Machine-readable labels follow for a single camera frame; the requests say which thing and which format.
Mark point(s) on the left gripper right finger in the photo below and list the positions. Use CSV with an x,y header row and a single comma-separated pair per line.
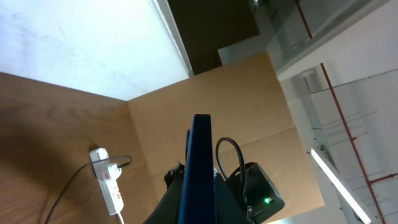
x,y
227,209

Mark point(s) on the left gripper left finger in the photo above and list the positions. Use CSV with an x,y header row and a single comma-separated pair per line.
x,y
167,210

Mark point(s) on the blue Galaxy smartphone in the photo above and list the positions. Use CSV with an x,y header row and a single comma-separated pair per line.
x,y
197,203

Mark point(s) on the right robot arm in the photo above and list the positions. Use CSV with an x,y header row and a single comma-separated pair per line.
x,y
263,198

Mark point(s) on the white power strip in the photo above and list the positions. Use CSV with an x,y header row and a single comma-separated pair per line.
x,y
110,190

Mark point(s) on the cardboard panel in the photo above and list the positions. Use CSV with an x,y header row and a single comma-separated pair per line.
x,y
246,103

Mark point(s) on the ceiling light strip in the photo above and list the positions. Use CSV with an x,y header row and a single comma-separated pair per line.
x,y
355,203

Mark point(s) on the red ceiling pipe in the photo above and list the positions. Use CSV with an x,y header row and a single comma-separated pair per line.
x,y
353,87

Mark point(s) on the white USB wall charger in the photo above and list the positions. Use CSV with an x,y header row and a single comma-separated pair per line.
x,y
112,172

